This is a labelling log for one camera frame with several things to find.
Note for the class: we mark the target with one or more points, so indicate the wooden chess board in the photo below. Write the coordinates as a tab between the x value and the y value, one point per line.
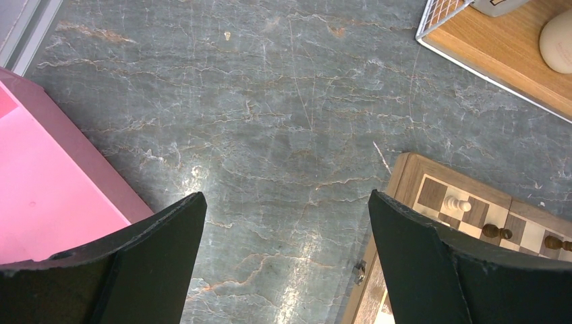
423	184

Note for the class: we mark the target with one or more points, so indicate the dark chess piece top row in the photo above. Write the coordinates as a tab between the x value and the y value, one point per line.
555	243

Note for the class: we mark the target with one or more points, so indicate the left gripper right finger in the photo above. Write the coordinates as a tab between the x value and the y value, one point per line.
436	274

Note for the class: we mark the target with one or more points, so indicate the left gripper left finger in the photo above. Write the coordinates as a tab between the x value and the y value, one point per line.
139	274

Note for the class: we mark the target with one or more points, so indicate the white pawn corner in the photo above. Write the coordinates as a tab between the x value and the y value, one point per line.
453	203

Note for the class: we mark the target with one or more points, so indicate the pink tray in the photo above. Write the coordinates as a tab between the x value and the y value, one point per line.
57	190

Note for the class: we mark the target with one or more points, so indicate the white wire wooden shelf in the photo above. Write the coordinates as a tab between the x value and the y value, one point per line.
503	50

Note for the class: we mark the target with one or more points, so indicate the cream bottle pink lettering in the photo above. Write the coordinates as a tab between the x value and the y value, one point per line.
555	43

